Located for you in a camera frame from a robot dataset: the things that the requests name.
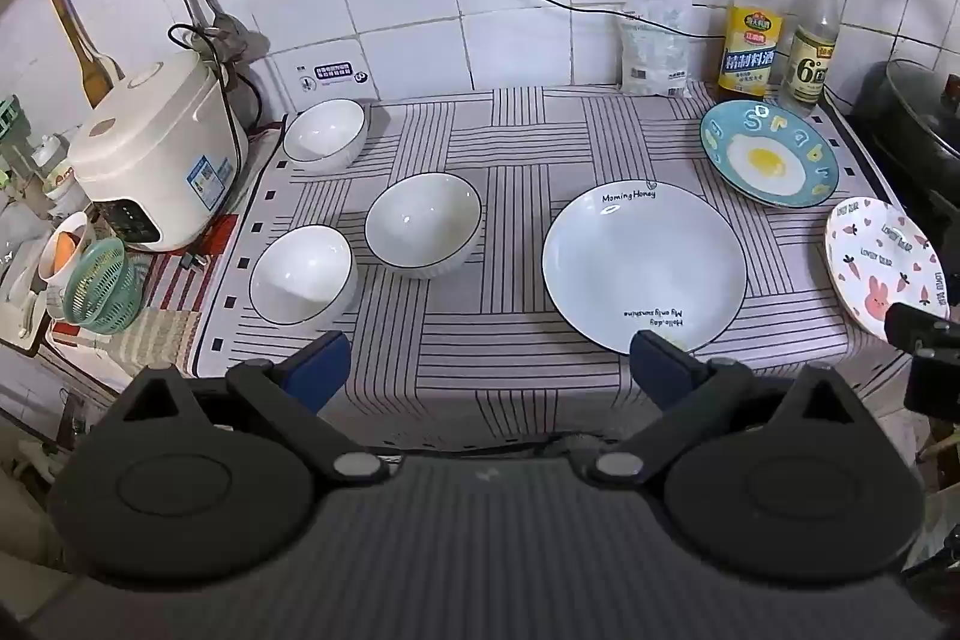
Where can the blue fried egg plate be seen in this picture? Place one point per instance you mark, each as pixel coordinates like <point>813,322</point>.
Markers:
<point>765,156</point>

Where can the black wok with glass lid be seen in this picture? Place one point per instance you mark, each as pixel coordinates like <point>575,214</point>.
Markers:
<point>911,108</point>

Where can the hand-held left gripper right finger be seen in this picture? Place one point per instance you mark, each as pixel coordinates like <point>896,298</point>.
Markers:
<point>660,371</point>

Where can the wall sticker with blue label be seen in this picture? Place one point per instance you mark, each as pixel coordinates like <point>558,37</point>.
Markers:
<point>330,72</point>

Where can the yellow label cooking wine bottle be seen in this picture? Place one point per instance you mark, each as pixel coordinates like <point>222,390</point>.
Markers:
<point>750,48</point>

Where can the red striped cloth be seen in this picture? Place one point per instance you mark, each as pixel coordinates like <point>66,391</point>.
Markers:
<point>172,287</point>

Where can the white cup with orange item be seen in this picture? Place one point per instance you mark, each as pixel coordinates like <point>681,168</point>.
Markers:
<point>66,250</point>

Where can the striped tablecloth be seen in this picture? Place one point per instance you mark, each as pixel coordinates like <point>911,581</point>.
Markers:
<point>510,160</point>

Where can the pink rabbit carrot plate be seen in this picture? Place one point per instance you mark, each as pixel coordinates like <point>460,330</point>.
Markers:
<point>881,265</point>

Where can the white ribbed bowl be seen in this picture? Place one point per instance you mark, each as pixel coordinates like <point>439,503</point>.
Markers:
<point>300,276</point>
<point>421,224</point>
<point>324,132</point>

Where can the wooden spatula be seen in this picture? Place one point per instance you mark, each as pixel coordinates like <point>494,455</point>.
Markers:
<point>86,59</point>

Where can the black power plug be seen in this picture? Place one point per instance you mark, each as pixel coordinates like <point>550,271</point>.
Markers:
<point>193,260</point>

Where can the clear plastic seasoning bag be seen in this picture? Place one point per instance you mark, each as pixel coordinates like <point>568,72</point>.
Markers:
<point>656,48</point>

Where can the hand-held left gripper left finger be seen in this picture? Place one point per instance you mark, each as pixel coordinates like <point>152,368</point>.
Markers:
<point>324,370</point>

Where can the large white plate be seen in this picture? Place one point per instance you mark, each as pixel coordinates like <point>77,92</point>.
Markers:
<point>641,265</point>

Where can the clear vinegar bottle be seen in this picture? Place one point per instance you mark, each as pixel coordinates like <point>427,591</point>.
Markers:
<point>808,63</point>

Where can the green plastic container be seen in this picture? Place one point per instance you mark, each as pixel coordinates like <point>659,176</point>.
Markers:
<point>9,126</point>

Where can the green plastic basket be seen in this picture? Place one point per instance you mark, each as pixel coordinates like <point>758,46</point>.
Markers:
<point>101,287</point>

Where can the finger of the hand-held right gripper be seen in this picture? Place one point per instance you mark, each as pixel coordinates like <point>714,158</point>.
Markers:
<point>936,385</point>
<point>916,326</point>

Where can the white rice cooker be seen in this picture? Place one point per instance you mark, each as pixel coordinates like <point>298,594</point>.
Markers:
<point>150,160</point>

